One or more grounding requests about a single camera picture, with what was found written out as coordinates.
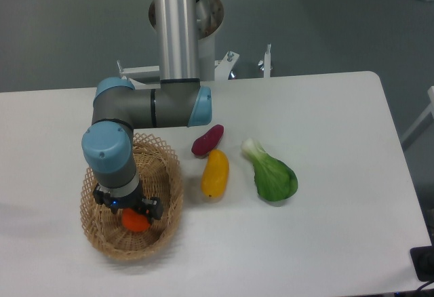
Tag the orange fruit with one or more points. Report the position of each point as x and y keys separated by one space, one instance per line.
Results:
x=133 y=221

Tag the white furniture leg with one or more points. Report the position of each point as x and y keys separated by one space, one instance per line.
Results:
x=422 y=122

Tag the yellow mango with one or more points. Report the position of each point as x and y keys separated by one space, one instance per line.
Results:
x=215 y=175

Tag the black device at table edge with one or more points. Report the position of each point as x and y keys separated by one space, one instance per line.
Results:
x=422 y=258

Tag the woven wicker basket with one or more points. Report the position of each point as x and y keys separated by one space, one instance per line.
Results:
x=159 y=171

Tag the purple sweet potato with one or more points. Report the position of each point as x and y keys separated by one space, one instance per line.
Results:
x=207 y=142

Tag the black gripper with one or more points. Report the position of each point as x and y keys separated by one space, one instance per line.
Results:
x=151 y=208

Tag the green bok choy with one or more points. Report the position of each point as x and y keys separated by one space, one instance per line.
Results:
x=274 y=180

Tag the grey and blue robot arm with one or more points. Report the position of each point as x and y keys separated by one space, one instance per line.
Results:
x=119 y=109

